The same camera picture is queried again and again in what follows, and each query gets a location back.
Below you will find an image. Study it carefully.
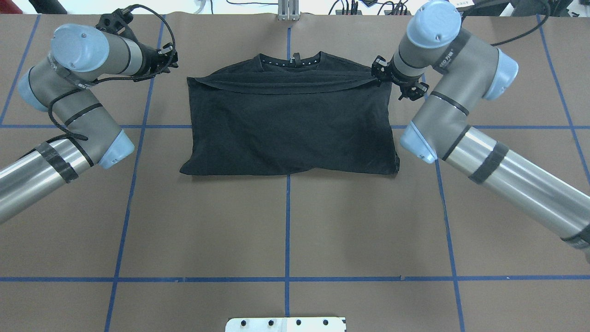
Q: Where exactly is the black printed t-shirt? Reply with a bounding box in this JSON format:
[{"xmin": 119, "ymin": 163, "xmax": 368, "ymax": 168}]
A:
[{"xmin": 180, "ymin": 51, "xmax": 400, "ymax": 176}]

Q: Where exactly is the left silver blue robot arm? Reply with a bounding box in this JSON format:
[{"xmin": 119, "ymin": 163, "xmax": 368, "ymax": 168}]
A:
[{"xmin": 0, "ymin": 4, "xmax": 178, "ymax": 223}]

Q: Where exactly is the white pedestal base plate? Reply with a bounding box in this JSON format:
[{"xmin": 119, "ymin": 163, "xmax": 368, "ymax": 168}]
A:
[{"xmin": 225, "ymin": 316, "xmax": 347, "ymax": 332}]

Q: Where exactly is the aluminium frame post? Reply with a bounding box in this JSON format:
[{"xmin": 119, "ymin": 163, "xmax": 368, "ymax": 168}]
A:
[{"xmin": 277, "ymin": 0, "xmax": 301, "ymax": 21}]

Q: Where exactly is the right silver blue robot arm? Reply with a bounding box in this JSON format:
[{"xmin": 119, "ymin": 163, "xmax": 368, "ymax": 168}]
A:
[{"xmin": 372, "ymin": 0, "xmax": 590, "ymax": 259}]

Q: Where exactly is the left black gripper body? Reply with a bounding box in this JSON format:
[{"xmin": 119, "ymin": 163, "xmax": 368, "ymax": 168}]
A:
[{"xmin": 95, "ymin": 12, "xmax": 178, "ymax": 83}]

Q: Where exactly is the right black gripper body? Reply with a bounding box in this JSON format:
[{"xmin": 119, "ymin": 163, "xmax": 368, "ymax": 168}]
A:
[{"xmin": 371, "ymin": 55, "xmax": 429, "ymax": 101}]

